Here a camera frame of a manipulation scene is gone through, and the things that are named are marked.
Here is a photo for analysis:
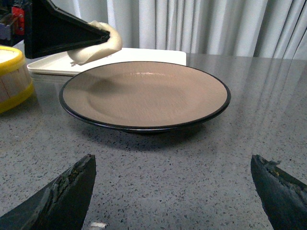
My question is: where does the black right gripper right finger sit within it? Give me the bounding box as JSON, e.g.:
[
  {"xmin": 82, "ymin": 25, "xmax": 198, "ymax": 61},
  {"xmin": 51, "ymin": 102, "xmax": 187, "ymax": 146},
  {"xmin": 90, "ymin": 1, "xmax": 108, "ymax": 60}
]
[{"xmin": 250, "ymin": 155, "xmax": 307, "ymax": 230}]

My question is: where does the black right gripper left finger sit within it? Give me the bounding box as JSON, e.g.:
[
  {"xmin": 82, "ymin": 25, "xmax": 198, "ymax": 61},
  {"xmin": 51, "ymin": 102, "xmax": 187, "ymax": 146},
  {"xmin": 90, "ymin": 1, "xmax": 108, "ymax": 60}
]
[{"xmin": 0, "ymin": 154, "xmax": 96, "ymax": 230}]

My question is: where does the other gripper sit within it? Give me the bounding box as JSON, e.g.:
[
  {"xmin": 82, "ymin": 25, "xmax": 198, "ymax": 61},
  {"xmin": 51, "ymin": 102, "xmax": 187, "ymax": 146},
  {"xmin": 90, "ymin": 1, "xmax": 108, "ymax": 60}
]
[{"xmin": 0, "ymin": 0, "xmax": 110, "ymax": 59}]

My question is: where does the white steamed bun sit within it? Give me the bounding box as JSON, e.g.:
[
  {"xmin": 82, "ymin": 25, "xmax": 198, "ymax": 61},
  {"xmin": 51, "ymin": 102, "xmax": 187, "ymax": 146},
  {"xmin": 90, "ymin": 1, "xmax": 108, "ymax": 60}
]
[{"xmin": 67, "ymin": 21, "xmax": 123, "ymax": 65}]

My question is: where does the tan plate with black rim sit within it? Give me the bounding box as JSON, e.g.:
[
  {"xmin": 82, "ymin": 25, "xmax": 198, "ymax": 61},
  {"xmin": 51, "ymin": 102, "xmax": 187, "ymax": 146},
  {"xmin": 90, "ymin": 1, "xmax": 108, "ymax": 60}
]
[{"xmin": 59, "ymin": 61, "xmax": 231, "ymax": 133}]

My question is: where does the cream rectangular tray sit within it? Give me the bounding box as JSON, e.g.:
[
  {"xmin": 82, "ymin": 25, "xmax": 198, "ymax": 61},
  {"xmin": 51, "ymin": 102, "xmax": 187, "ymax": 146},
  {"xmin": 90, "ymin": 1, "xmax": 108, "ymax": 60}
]
[{"xmin": 27, "ymin": 48, "xmax": 187, "ymax": 76}]

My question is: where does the yellow rimmed bamboo steamer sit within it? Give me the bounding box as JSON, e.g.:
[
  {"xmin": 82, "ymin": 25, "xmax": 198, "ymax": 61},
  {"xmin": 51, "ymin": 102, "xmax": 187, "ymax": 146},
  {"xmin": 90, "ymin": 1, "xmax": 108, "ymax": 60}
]
[{"xmin": 0, "ymin": 46, "xmax": 34, "ymax": 113}]

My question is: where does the grey pleated curtain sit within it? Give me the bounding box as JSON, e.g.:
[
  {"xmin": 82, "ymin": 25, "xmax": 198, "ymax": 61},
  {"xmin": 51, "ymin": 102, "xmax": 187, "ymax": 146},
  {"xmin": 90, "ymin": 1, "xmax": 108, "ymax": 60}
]
[{"xmin": 54, "ymin": 0, "xmax": 307, "ymax": 60}]

